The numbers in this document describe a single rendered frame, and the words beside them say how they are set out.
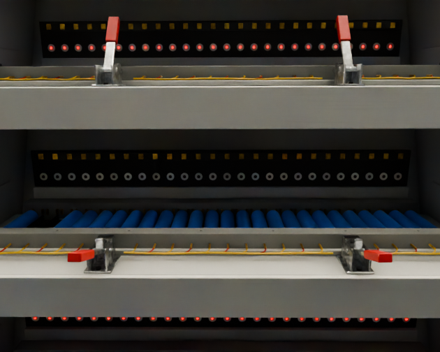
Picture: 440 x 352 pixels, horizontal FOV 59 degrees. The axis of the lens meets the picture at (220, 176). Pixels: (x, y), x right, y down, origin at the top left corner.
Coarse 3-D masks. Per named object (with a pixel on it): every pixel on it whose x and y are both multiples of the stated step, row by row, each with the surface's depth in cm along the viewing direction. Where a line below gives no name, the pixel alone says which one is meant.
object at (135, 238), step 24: (0, 240) 44; (24, 240) 44; (48, 240) 44; (72, 240) 44; (120, 240) 44; (144, 240) 44; (168, 240) 44; (192, 240) 44; (216, 240) 44; (240, 240) 44; (264, 240) 44; (288, 240) 44; (312, 240) 44; (336, 240) 44; (384, 240) 44; (408, 240) 44; (432, 240) 44
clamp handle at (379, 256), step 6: (354, 240) 40; (360, 240) 40; (354, 246) 40; (360, 246) 40; (354, 252) 40; (360, 252) 38; (366, 252) 36; (372, 252) 35; (378, 252) 34; (384, 252) 34; (366, 258) 36; (372, 258) 35; (378, 258) 33; (384, 258) 33; (390, 258) 33
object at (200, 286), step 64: (0, 192) 53; (64, 192) 57; (128, 192) 57; (192, 192) 57; (256, 192) 56; (320, 192) 56; (384, 192) 56; (0, 256) 44; (64, 256) 44; (128, 256) 43; (192, 256) 43; (256, 256) 43; (320, 256) 43
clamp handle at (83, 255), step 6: (96, 240) 40; (102, 240) 40; (96, 246) 40; (102, 246) 40; (72, 252) 34; (78, 252) 34; (84, 252) 34; (90, 252) 36; (96, 252) 38; (102, 252) 40; (72, 258) 34; (78, 258) 34; (84, 258) 34; (90, 258) 36
